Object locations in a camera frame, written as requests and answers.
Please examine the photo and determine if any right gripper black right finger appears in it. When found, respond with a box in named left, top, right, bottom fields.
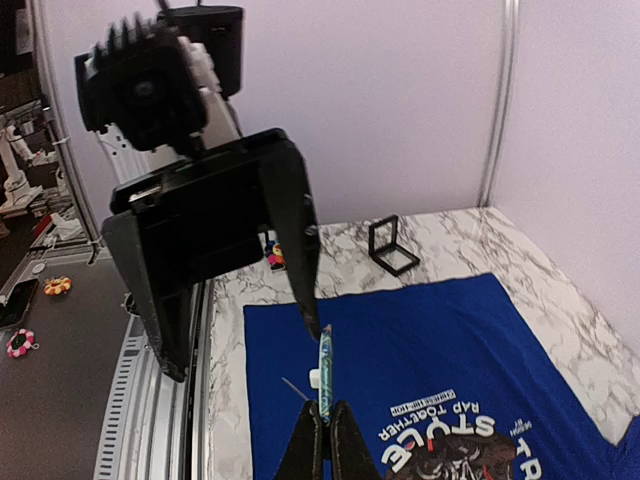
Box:
left=329, top=400, right=382, bottom=480

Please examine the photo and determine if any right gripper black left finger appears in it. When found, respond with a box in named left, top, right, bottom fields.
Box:
left=274, top=400, right=324, bottom=480

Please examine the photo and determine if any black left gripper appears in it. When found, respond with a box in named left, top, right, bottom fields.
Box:
left=102, top=128, right=321, bottom=383

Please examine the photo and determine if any silver round brooch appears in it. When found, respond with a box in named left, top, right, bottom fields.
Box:
left=308, top=324, right=334, bottom=426

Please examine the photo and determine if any blue printed t-shirt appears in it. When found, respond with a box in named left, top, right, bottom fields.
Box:
left=242, top=273, right=640, bottom=480

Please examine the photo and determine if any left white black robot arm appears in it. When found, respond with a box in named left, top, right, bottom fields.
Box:
left=76, top=5, right=320, bottom=382

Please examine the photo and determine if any black box with silver brooch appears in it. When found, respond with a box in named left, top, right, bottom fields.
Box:
left=368, top=214, right=420, bottom=277

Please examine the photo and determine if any yellow crochet flower on floor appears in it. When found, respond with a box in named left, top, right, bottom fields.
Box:
left=44, top=276, right=72, bottom=296

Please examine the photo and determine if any black phone on floor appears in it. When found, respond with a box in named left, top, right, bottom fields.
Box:
left=0, top=279, right=39, bottom=330

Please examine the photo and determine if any pink crochet flower on floor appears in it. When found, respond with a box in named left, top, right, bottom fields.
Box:
left=6, top=328, right=40, bottom=359

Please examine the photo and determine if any aluminium front rail frame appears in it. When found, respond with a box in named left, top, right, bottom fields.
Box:
left=93, top=281, right=214, bottom=479

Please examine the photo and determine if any left aluminium corner post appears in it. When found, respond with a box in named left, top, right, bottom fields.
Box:
left=477, top=0, right=520, bottom=208

